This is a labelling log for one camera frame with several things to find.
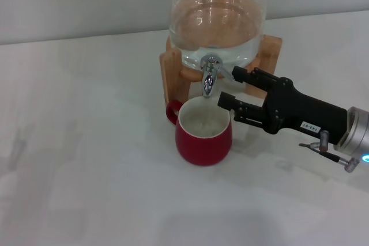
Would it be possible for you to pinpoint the red ceramic cup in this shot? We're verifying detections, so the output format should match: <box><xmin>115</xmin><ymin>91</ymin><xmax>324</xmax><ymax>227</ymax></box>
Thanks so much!
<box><xmin>165</xmin><ymin>97</ymin><xmax>233</xmax><ymax>167</ymax></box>

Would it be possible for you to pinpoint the chrome faucet tap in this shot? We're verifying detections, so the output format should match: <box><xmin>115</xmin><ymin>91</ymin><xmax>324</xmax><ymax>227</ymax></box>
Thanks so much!
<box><xmin>200</xmin><ymin>54</ymin><xmax>236</xmax><ymax>99</ymax></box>

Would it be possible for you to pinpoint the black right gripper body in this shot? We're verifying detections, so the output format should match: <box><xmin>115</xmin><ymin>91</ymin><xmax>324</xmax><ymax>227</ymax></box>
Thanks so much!
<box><xmin>263</xmin><ymin>77</ymin><xmax>349</xmax><ymax>146</ymax></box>

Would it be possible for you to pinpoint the wooden dispenser stand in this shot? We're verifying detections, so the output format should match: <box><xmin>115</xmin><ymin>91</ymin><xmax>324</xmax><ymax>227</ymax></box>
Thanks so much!
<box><xmin>159</xmin><ymin>34</ymin><xmax>283</xmax><ymax>105</ymax></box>

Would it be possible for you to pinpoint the clear glass dispenser jar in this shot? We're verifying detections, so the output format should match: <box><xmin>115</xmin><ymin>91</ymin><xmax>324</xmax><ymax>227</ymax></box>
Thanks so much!
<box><xmin>168</xmin><ymin>0</ymin><xmax>268</xmax><ymax>73</ymax></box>

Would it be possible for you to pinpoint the metal wrist cable connector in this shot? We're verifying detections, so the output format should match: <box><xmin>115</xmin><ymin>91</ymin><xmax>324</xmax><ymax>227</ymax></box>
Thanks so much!
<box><xmin>299</xmin><ymin>130</ymin><xmax>360</xmax><ymax>173</ymax></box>

